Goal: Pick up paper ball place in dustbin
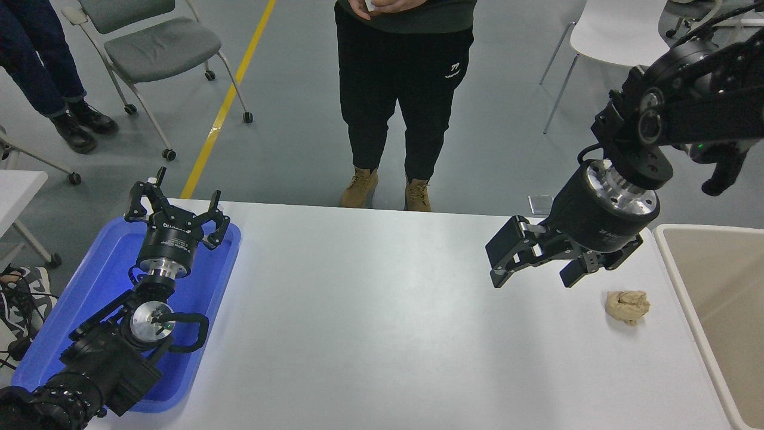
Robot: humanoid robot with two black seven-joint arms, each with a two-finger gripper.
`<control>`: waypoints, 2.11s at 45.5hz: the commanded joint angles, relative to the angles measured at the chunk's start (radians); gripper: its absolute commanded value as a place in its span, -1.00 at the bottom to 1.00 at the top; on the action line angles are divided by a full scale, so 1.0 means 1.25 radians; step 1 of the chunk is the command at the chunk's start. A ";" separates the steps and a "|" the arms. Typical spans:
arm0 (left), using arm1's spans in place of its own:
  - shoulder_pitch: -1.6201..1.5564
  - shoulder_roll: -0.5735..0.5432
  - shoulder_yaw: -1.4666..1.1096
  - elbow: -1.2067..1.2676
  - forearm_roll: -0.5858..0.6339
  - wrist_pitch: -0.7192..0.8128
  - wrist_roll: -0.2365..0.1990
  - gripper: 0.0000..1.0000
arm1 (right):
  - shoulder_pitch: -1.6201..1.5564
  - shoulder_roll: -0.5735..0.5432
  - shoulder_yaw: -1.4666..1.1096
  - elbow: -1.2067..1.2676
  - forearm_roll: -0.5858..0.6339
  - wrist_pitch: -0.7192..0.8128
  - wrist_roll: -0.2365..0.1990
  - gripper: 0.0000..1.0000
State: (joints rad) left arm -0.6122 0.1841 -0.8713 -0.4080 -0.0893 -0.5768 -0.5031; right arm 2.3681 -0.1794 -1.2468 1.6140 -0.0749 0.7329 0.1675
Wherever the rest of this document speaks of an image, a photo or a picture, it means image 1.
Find black left gripper body drum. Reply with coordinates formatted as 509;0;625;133
137;218;201;274

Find black right gripper body drum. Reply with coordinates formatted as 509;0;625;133
545;162;657;253

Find tan paper ball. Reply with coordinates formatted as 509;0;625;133
606;290;651;326

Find standing person's left hand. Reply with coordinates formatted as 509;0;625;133
373;0;418;15

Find blue plastic tray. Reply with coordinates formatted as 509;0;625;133
11;216;242;414

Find metal chair leg with caster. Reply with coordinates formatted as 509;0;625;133
0;125;82;186

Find large pale bin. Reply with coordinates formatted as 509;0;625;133
654;224;764;430

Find black and white shoe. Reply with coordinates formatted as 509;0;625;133
0;266;58;359

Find grey padded chair on casters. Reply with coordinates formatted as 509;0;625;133
61;0;254;162

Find seated person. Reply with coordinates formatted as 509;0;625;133
0;0;119;155

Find white plastic chair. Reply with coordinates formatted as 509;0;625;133
540;0;672;135

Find standing person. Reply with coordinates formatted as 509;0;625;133
334;0;478;213

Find grey office chair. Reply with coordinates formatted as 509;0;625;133
658;0;764;39

